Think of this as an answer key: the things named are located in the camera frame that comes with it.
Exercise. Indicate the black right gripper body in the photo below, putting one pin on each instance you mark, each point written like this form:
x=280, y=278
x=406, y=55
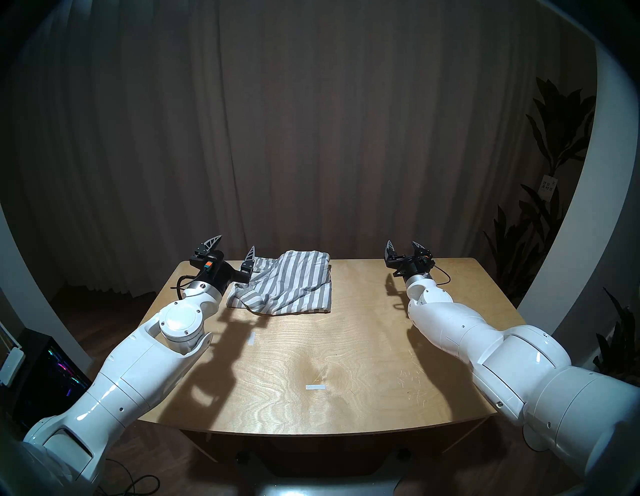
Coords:
x=412, y=265

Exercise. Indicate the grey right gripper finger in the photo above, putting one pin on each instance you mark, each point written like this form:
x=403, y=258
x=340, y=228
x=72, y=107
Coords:
x=419, y=248
x=389, y=249

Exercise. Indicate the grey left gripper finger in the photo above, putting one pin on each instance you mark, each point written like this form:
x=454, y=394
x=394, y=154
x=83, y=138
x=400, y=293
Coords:
x=249, y=257
x=208, y=243

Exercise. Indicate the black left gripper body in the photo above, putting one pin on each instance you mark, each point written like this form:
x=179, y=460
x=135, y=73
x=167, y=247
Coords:
x=222, y=272

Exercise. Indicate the grey white striped shirt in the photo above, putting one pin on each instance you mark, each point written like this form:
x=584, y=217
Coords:
x=295, y=285

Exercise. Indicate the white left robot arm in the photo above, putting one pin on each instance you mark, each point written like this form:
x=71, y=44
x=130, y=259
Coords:
x=140, y=370

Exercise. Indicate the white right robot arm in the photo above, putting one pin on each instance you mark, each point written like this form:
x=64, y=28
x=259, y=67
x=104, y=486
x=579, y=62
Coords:
x=500, y=350

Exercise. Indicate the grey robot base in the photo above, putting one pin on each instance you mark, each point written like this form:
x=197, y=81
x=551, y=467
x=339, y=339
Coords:
x=320, y=487

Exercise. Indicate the brown pleated curtain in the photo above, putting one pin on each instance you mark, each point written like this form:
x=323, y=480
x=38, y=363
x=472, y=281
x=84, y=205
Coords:
x=300, y=125

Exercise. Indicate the white plant tag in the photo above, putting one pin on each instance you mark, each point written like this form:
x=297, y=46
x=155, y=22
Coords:
x=548, y=188

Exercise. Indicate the tall dark leafy plant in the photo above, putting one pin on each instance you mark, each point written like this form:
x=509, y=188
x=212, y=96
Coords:
x=550, y=150

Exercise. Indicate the black computer tower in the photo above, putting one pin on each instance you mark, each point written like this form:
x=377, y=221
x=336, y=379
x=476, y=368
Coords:
x=55, y=385

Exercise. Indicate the small dark leafy plant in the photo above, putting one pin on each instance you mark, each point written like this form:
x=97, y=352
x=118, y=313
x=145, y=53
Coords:
x=620, y=345

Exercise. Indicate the white box device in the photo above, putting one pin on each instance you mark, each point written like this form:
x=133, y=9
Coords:
x=11, y=367

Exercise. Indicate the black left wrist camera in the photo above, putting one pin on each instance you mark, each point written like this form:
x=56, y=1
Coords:
x=210, y=264

